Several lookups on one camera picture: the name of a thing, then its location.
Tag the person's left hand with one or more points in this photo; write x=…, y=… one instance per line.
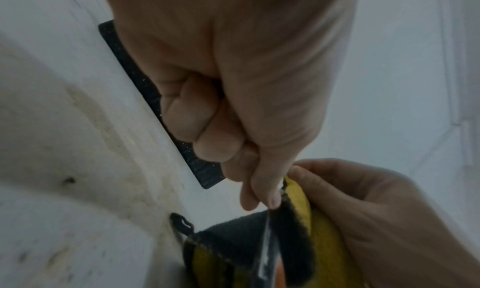
x=262, y=67

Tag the person's right hand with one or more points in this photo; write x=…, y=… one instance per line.
x=393, y=227

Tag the green lid black toolbox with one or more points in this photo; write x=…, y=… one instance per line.
x=202, y=171

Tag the yellow cloth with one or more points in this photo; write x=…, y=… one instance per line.
x=330, y=236

